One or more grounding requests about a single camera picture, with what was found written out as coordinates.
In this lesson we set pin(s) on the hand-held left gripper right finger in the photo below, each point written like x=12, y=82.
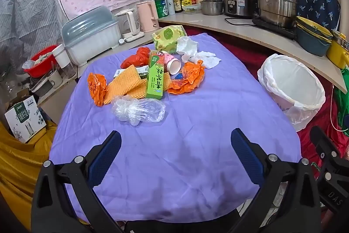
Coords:
x=246, y=156

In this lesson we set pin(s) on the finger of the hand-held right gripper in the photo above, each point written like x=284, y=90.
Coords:
x=323, y=143

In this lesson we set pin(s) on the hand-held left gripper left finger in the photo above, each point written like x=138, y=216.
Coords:
x=105, y=156

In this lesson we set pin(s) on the trash bin with white liner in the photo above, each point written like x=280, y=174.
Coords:
x=300, y=113

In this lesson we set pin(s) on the pink paper cup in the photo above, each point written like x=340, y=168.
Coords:
x=173, y=65

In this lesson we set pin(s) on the yellow-green plastic package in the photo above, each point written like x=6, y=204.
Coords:
x=166, y=36

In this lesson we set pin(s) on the green bag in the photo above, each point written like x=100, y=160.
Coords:
x=342, y=104

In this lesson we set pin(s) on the clear plastic bag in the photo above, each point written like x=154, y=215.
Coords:
x=141, y=110

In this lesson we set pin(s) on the small orange plastic bag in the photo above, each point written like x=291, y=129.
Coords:
x=96, y=87

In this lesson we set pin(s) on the purple tablecloth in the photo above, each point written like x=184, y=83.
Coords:
x=177, y=167

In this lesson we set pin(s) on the large orange waffle cloth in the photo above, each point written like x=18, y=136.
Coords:
x=120, y=84

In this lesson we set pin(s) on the small orange waffle cloth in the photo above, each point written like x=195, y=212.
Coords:
x=137, y=89

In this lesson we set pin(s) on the yellow cloth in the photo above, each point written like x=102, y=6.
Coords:
x=21, y=167

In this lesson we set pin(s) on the yellow pot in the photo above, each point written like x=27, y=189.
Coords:
x=338, y=55

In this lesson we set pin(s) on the printed cardboard box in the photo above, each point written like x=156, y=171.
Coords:
x=24, y=118

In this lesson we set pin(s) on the small green-white packet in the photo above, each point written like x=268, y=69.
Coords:
x=142, y=72

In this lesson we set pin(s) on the green carton box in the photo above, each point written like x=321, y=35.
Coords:
x=155, y=77

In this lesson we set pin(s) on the large orange plastic bag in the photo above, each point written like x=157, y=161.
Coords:
x=190, y=77

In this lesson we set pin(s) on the red cloth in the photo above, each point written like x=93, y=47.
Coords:
x=245, y=55

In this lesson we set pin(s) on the stacked teal yellow bowls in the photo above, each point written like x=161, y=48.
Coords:
x=312, y=40

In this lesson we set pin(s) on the red plastic bag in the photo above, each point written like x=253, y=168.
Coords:
x=136, y=58

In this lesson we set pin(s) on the flat white paper towel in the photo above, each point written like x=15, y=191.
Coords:
x=208, y=59

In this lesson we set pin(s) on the red plastic basin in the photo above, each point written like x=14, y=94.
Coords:
x=41, y=69

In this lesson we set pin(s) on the white lidded jar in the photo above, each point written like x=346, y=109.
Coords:
x=62, y=57

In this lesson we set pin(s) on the white plug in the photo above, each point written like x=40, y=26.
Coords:
x=122, y=40

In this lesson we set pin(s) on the low side shelf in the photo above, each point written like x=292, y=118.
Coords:
x=136, y=43

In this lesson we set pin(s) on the white dish box grey lid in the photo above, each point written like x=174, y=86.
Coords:
x=90, y=39

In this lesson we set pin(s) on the curved counter shelf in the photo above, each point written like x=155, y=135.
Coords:
x=245, y=33

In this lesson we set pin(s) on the black induction cooktop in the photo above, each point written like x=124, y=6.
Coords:
x=275, y=28

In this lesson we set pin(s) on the crumpled white tissue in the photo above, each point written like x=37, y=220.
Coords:
x=186, y=46

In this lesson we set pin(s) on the glass electric kettle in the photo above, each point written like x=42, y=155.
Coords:
x=126, y=22

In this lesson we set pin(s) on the pink electric kettle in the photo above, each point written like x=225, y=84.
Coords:
x=146, y=16

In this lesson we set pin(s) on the large steel steamer pot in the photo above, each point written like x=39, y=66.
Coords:
x=278, y=1

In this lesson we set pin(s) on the small steel pot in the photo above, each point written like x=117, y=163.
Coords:
x=211, y=6

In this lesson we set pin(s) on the steel rice cooker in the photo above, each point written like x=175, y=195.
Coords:
x=237, y=2

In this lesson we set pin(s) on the clear food container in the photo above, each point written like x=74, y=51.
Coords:
x=190, y=9

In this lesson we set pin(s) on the green tin can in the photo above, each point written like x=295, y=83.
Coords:
x=161, y=7

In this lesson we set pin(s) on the grey patterned cloth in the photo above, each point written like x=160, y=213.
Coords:
x=27, y=17

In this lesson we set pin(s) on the white bottle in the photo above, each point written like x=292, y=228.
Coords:
x=170, y=5

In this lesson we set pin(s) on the yellow packet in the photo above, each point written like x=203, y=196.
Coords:
x=186, y=1

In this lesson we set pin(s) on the short dark sauce bottle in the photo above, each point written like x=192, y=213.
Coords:
x=177, y=5

